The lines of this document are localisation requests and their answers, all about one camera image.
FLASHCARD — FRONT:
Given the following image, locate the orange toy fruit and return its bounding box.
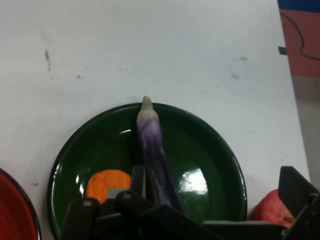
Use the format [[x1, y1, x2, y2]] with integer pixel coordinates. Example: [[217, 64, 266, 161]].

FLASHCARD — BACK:
[[85, 169, 133, 204]]

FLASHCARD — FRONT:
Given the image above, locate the purple toy eggplant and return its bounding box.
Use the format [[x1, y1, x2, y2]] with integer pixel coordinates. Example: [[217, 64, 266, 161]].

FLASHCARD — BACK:
[[136, 95, 187, 216]]

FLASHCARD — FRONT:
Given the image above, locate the red round plate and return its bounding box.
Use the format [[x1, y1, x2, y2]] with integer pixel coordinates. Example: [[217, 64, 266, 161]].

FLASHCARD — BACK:
[[0, 167, 42, 240]]

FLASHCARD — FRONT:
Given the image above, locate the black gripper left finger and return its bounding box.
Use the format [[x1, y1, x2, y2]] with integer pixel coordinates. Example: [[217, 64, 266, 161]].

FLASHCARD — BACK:
[[61, 164, 161, 240]]

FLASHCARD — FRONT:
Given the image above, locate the thin black floor cable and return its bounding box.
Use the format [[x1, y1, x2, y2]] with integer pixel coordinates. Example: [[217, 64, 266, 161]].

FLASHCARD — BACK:
[[279, 11, 320, 61]]

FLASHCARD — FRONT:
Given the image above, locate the red toy apple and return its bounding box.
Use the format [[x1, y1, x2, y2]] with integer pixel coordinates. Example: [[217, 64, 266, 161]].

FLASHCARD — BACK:
[[248, 188, 297, 229]]

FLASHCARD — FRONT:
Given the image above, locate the dark green round plate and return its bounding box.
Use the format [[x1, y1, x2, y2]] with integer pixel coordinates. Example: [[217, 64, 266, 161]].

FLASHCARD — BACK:
[[46, 102, 248, 240]]

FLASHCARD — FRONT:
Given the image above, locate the orange-red floor mat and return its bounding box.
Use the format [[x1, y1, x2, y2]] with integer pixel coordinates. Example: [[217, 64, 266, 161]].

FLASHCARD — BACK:
[[278, 8, 320, 78]]

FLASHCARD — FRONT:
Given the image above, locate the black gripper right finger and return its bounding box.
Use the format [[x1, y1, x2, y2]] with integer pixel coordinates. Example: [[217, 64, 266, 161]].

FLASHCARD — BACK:
[[278, 165, 320, 240]]

